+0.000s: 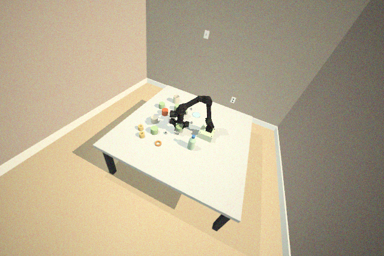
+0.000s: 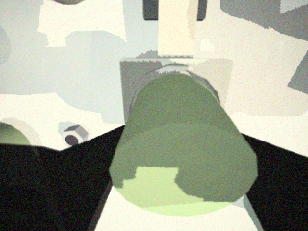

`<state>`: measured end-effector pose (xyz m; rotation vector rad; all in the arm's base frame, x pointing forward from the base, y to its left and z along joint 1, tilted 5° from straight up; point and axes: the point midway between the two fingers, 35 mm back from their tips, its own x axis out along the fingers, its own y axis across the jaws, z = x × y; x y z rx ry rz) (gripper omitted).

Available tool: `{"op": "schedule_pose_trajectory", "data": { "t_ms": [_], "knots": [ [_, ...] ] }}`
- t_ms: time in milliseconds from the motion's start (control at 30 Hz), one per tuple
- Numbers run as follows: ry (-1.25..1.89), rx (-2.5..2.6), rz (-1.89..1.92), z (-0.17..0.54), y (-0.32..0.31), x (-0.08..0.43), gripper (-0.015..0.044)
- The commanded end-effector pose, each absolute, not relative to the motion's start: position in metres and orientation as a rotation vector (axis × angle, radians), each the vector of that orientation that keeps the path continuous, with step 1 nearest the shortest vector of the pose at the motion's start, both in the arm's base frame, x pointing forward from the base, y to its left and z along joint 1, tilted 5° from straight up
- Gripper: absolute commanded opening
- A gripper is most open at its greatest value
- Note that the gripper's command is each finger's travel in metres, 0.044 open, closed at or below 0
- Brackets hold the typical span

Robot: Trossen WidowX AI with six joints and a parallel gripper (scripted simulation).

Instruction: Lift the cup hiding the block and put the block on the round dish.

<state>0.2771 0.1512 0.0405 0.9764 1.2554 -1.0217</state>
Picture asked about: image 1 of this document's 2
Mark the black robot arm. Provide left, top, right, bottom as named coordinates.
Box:
left=170, top=95, right=214, bottom=133

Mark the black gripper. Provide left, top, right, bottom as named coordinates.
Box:
left=170, top=118, right=190, bottom=129

